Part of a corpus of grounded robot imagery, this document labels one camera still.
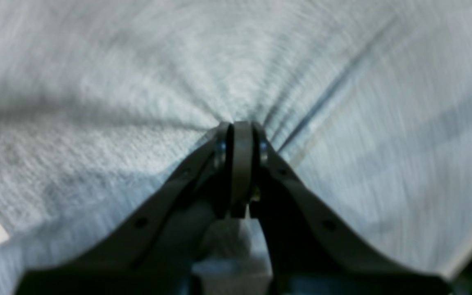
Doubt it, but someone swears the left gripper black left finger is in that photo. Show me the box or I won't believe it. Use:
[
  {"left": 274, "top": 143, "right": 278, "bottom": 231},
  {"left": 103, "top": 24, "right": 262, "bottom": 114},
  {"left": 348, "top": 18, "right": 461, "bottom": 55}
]
[{"left": 16, "top": 123, "right": 234, "bottom": 295}]

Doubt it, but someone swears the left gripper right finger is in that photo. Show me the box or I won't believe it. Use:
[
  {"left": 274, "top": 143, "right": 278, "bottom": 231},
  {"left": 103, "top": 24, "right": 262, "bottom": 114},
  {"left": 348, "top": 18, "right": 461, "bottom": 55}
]
[{"left": 232, "top": 122, "right": 452, "bottom": 295}]

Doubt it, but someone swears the grey T-shirt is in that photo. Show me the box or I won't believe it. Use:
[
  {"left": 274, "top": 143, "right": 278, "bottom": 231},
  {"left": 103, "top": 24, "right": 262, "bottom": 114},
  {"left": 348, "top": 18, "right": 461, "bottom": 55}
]
[{"left": 0, "top": 0, "right": 472, "bottom": 295}]

